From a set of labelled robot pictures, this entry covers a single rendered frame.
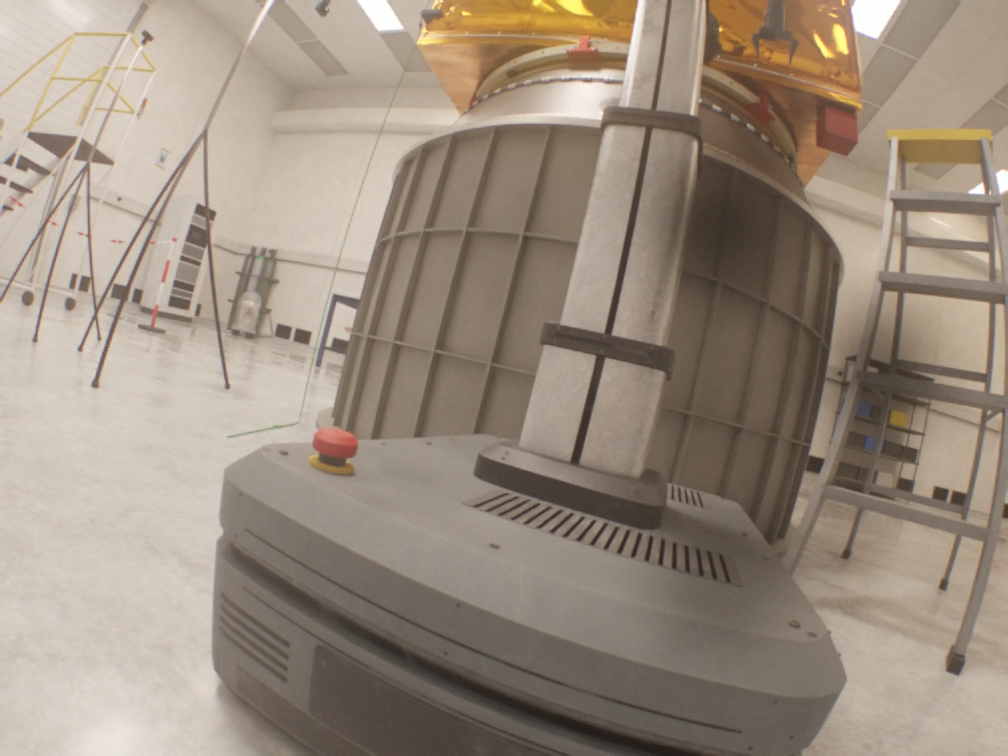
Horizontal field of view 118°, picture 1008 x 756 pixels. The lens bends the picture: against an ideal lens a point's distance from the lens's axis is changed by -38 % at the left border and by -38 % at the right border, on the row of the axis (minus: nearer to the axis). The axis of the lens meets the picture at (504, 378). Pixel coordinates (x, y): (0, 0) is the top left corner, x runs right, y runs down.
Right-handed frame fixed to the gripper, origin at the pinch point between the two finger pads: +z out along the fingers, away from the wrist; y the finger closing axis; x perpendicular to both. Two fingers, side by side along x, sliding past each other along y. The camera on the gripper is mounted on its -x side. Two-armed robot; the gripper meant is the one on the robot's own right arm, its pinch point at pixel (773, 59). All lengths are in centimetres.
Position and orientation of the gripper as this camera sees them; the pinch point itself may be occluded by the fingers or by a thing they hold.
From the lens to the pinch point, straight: 160.9
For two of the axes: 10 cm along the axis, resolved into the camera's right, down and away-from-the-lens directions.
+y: -9.1, -2.2, 3.5
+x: -4.1, 4.1, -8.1
